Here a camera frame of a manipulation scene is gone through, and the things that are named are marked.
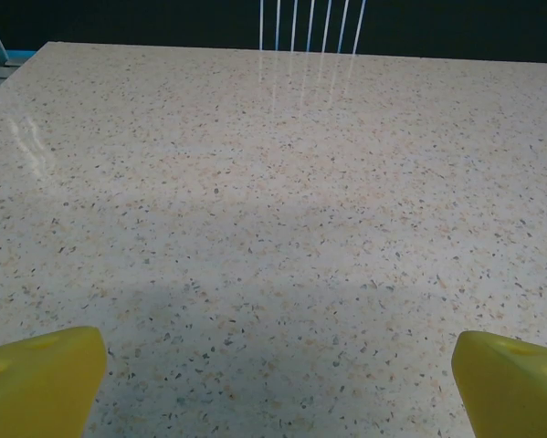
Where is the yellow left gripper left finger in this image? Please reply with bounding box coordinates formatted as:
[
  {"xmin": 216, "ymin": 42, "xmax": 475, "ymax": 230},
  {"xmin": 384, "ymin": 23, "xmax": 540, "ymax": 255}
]
[{"xmin": 0, "ymin": 325, "xmax": 108, "ymax": 438}]

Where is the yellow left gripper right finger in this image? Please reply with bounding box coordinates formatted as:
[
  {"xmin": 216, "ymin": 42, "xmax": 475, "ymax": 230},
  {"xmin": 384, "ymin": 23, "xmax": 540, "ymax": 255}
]
[{"xmin": 451, "ymin": 330, "xmax": 547, "ymax": 438}]

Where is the blue table edge strip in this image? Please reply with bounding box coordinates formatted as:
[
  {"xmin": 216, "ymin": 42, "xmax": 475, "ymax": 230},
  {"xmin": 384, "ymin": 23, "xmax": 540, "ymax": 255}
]
[{"xmin": 3, "ymin": 47, "xmax": 44, "ymax": 65}]

